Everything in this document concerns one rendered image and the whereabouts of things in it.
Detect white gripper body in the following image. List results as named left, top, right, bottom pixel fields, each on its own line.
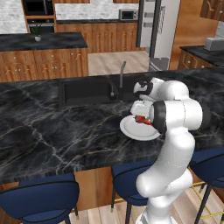
left=129, top=100, right=154, bottom=117

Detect red bell pepper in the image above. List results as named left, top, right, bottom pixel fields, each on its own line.
left=133, top=115, right=153, bottom=126

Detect white round plate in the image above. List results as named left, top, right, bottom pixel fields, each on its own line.
left=119, top=114, right=162, bottom=142

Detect grey fridge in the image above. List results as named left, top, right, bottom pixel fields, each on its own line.
left=136, top=0, right=182, bottom=73

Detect dark grey sink tap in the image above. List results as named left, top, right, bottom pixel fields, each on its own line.
left=108, top=60, right=128, bottom=102

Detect black sink basin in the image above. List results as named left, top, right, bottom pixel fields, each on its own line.
left=58, top=78, right=147, bottom=108

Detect wooden side base cabinet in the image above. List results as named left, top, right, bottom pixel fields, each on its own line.
left=177, top=45, right=224, bottom=71

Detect blue bar stool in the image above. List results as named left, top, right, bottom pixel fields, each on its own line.
left=110, top=158, right=158, bottom=224
left=189, top=146, right=224, bottom=224
left=0, top=172, right=81, bottom=224

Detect wooden base cabinet run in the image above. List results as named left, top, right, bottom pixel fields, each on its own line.
left=55, top=19, right=140, bottom=54

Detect grey microwave oven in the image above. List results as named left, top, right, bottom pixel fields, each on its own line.
left=118, top=8, right=139, bottom=22

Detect grey toaster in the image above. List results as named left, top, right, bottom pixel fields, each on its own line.
left=203, top=37, right=224, bottom=53

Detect wooden kitchen island cabinets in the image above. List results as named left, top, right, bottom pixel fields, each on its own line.
left=0, top=31, right=89, bottom=84

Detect green plant in white pot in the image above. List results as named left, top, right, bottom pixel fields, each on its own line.
left=31, top=24, right=44, bottom=43

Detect black built-in oven stack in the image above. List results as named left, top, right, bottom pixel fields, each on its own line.
left=21, top=0, right=57, bottom=34

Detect wooden wall cupboard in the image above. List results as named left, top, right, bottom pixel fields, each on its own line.
left=53, top=0, right=91, bottom=4
left=112, top=0, right=140, bottom=4
left=199, top=0, right=224, bottom=22

